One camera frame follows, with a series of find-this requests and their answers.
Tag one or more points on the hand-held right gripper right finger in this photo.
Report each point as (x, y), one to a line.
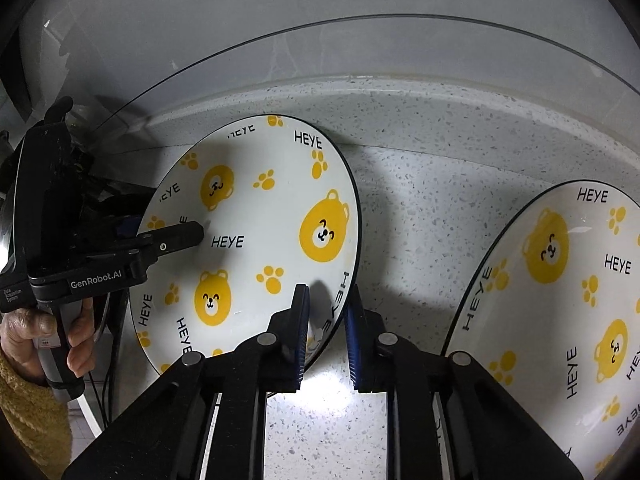
(354, 347)

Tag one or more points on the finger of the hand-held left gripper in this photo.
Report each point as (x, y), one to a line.
(126, 225)
(175, 240)

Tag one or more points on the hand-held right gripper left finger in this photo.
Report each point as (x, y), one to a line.
(301, 345)

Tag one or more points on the white plate with yellow bears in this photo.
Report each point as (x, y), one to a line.
(555, 310)
(280, 200)

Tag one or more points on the person's left forearm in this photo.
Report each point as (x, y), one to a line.
(27, 425)

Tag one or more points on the person's left hand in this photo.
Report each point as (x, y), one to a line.
(25, 335)

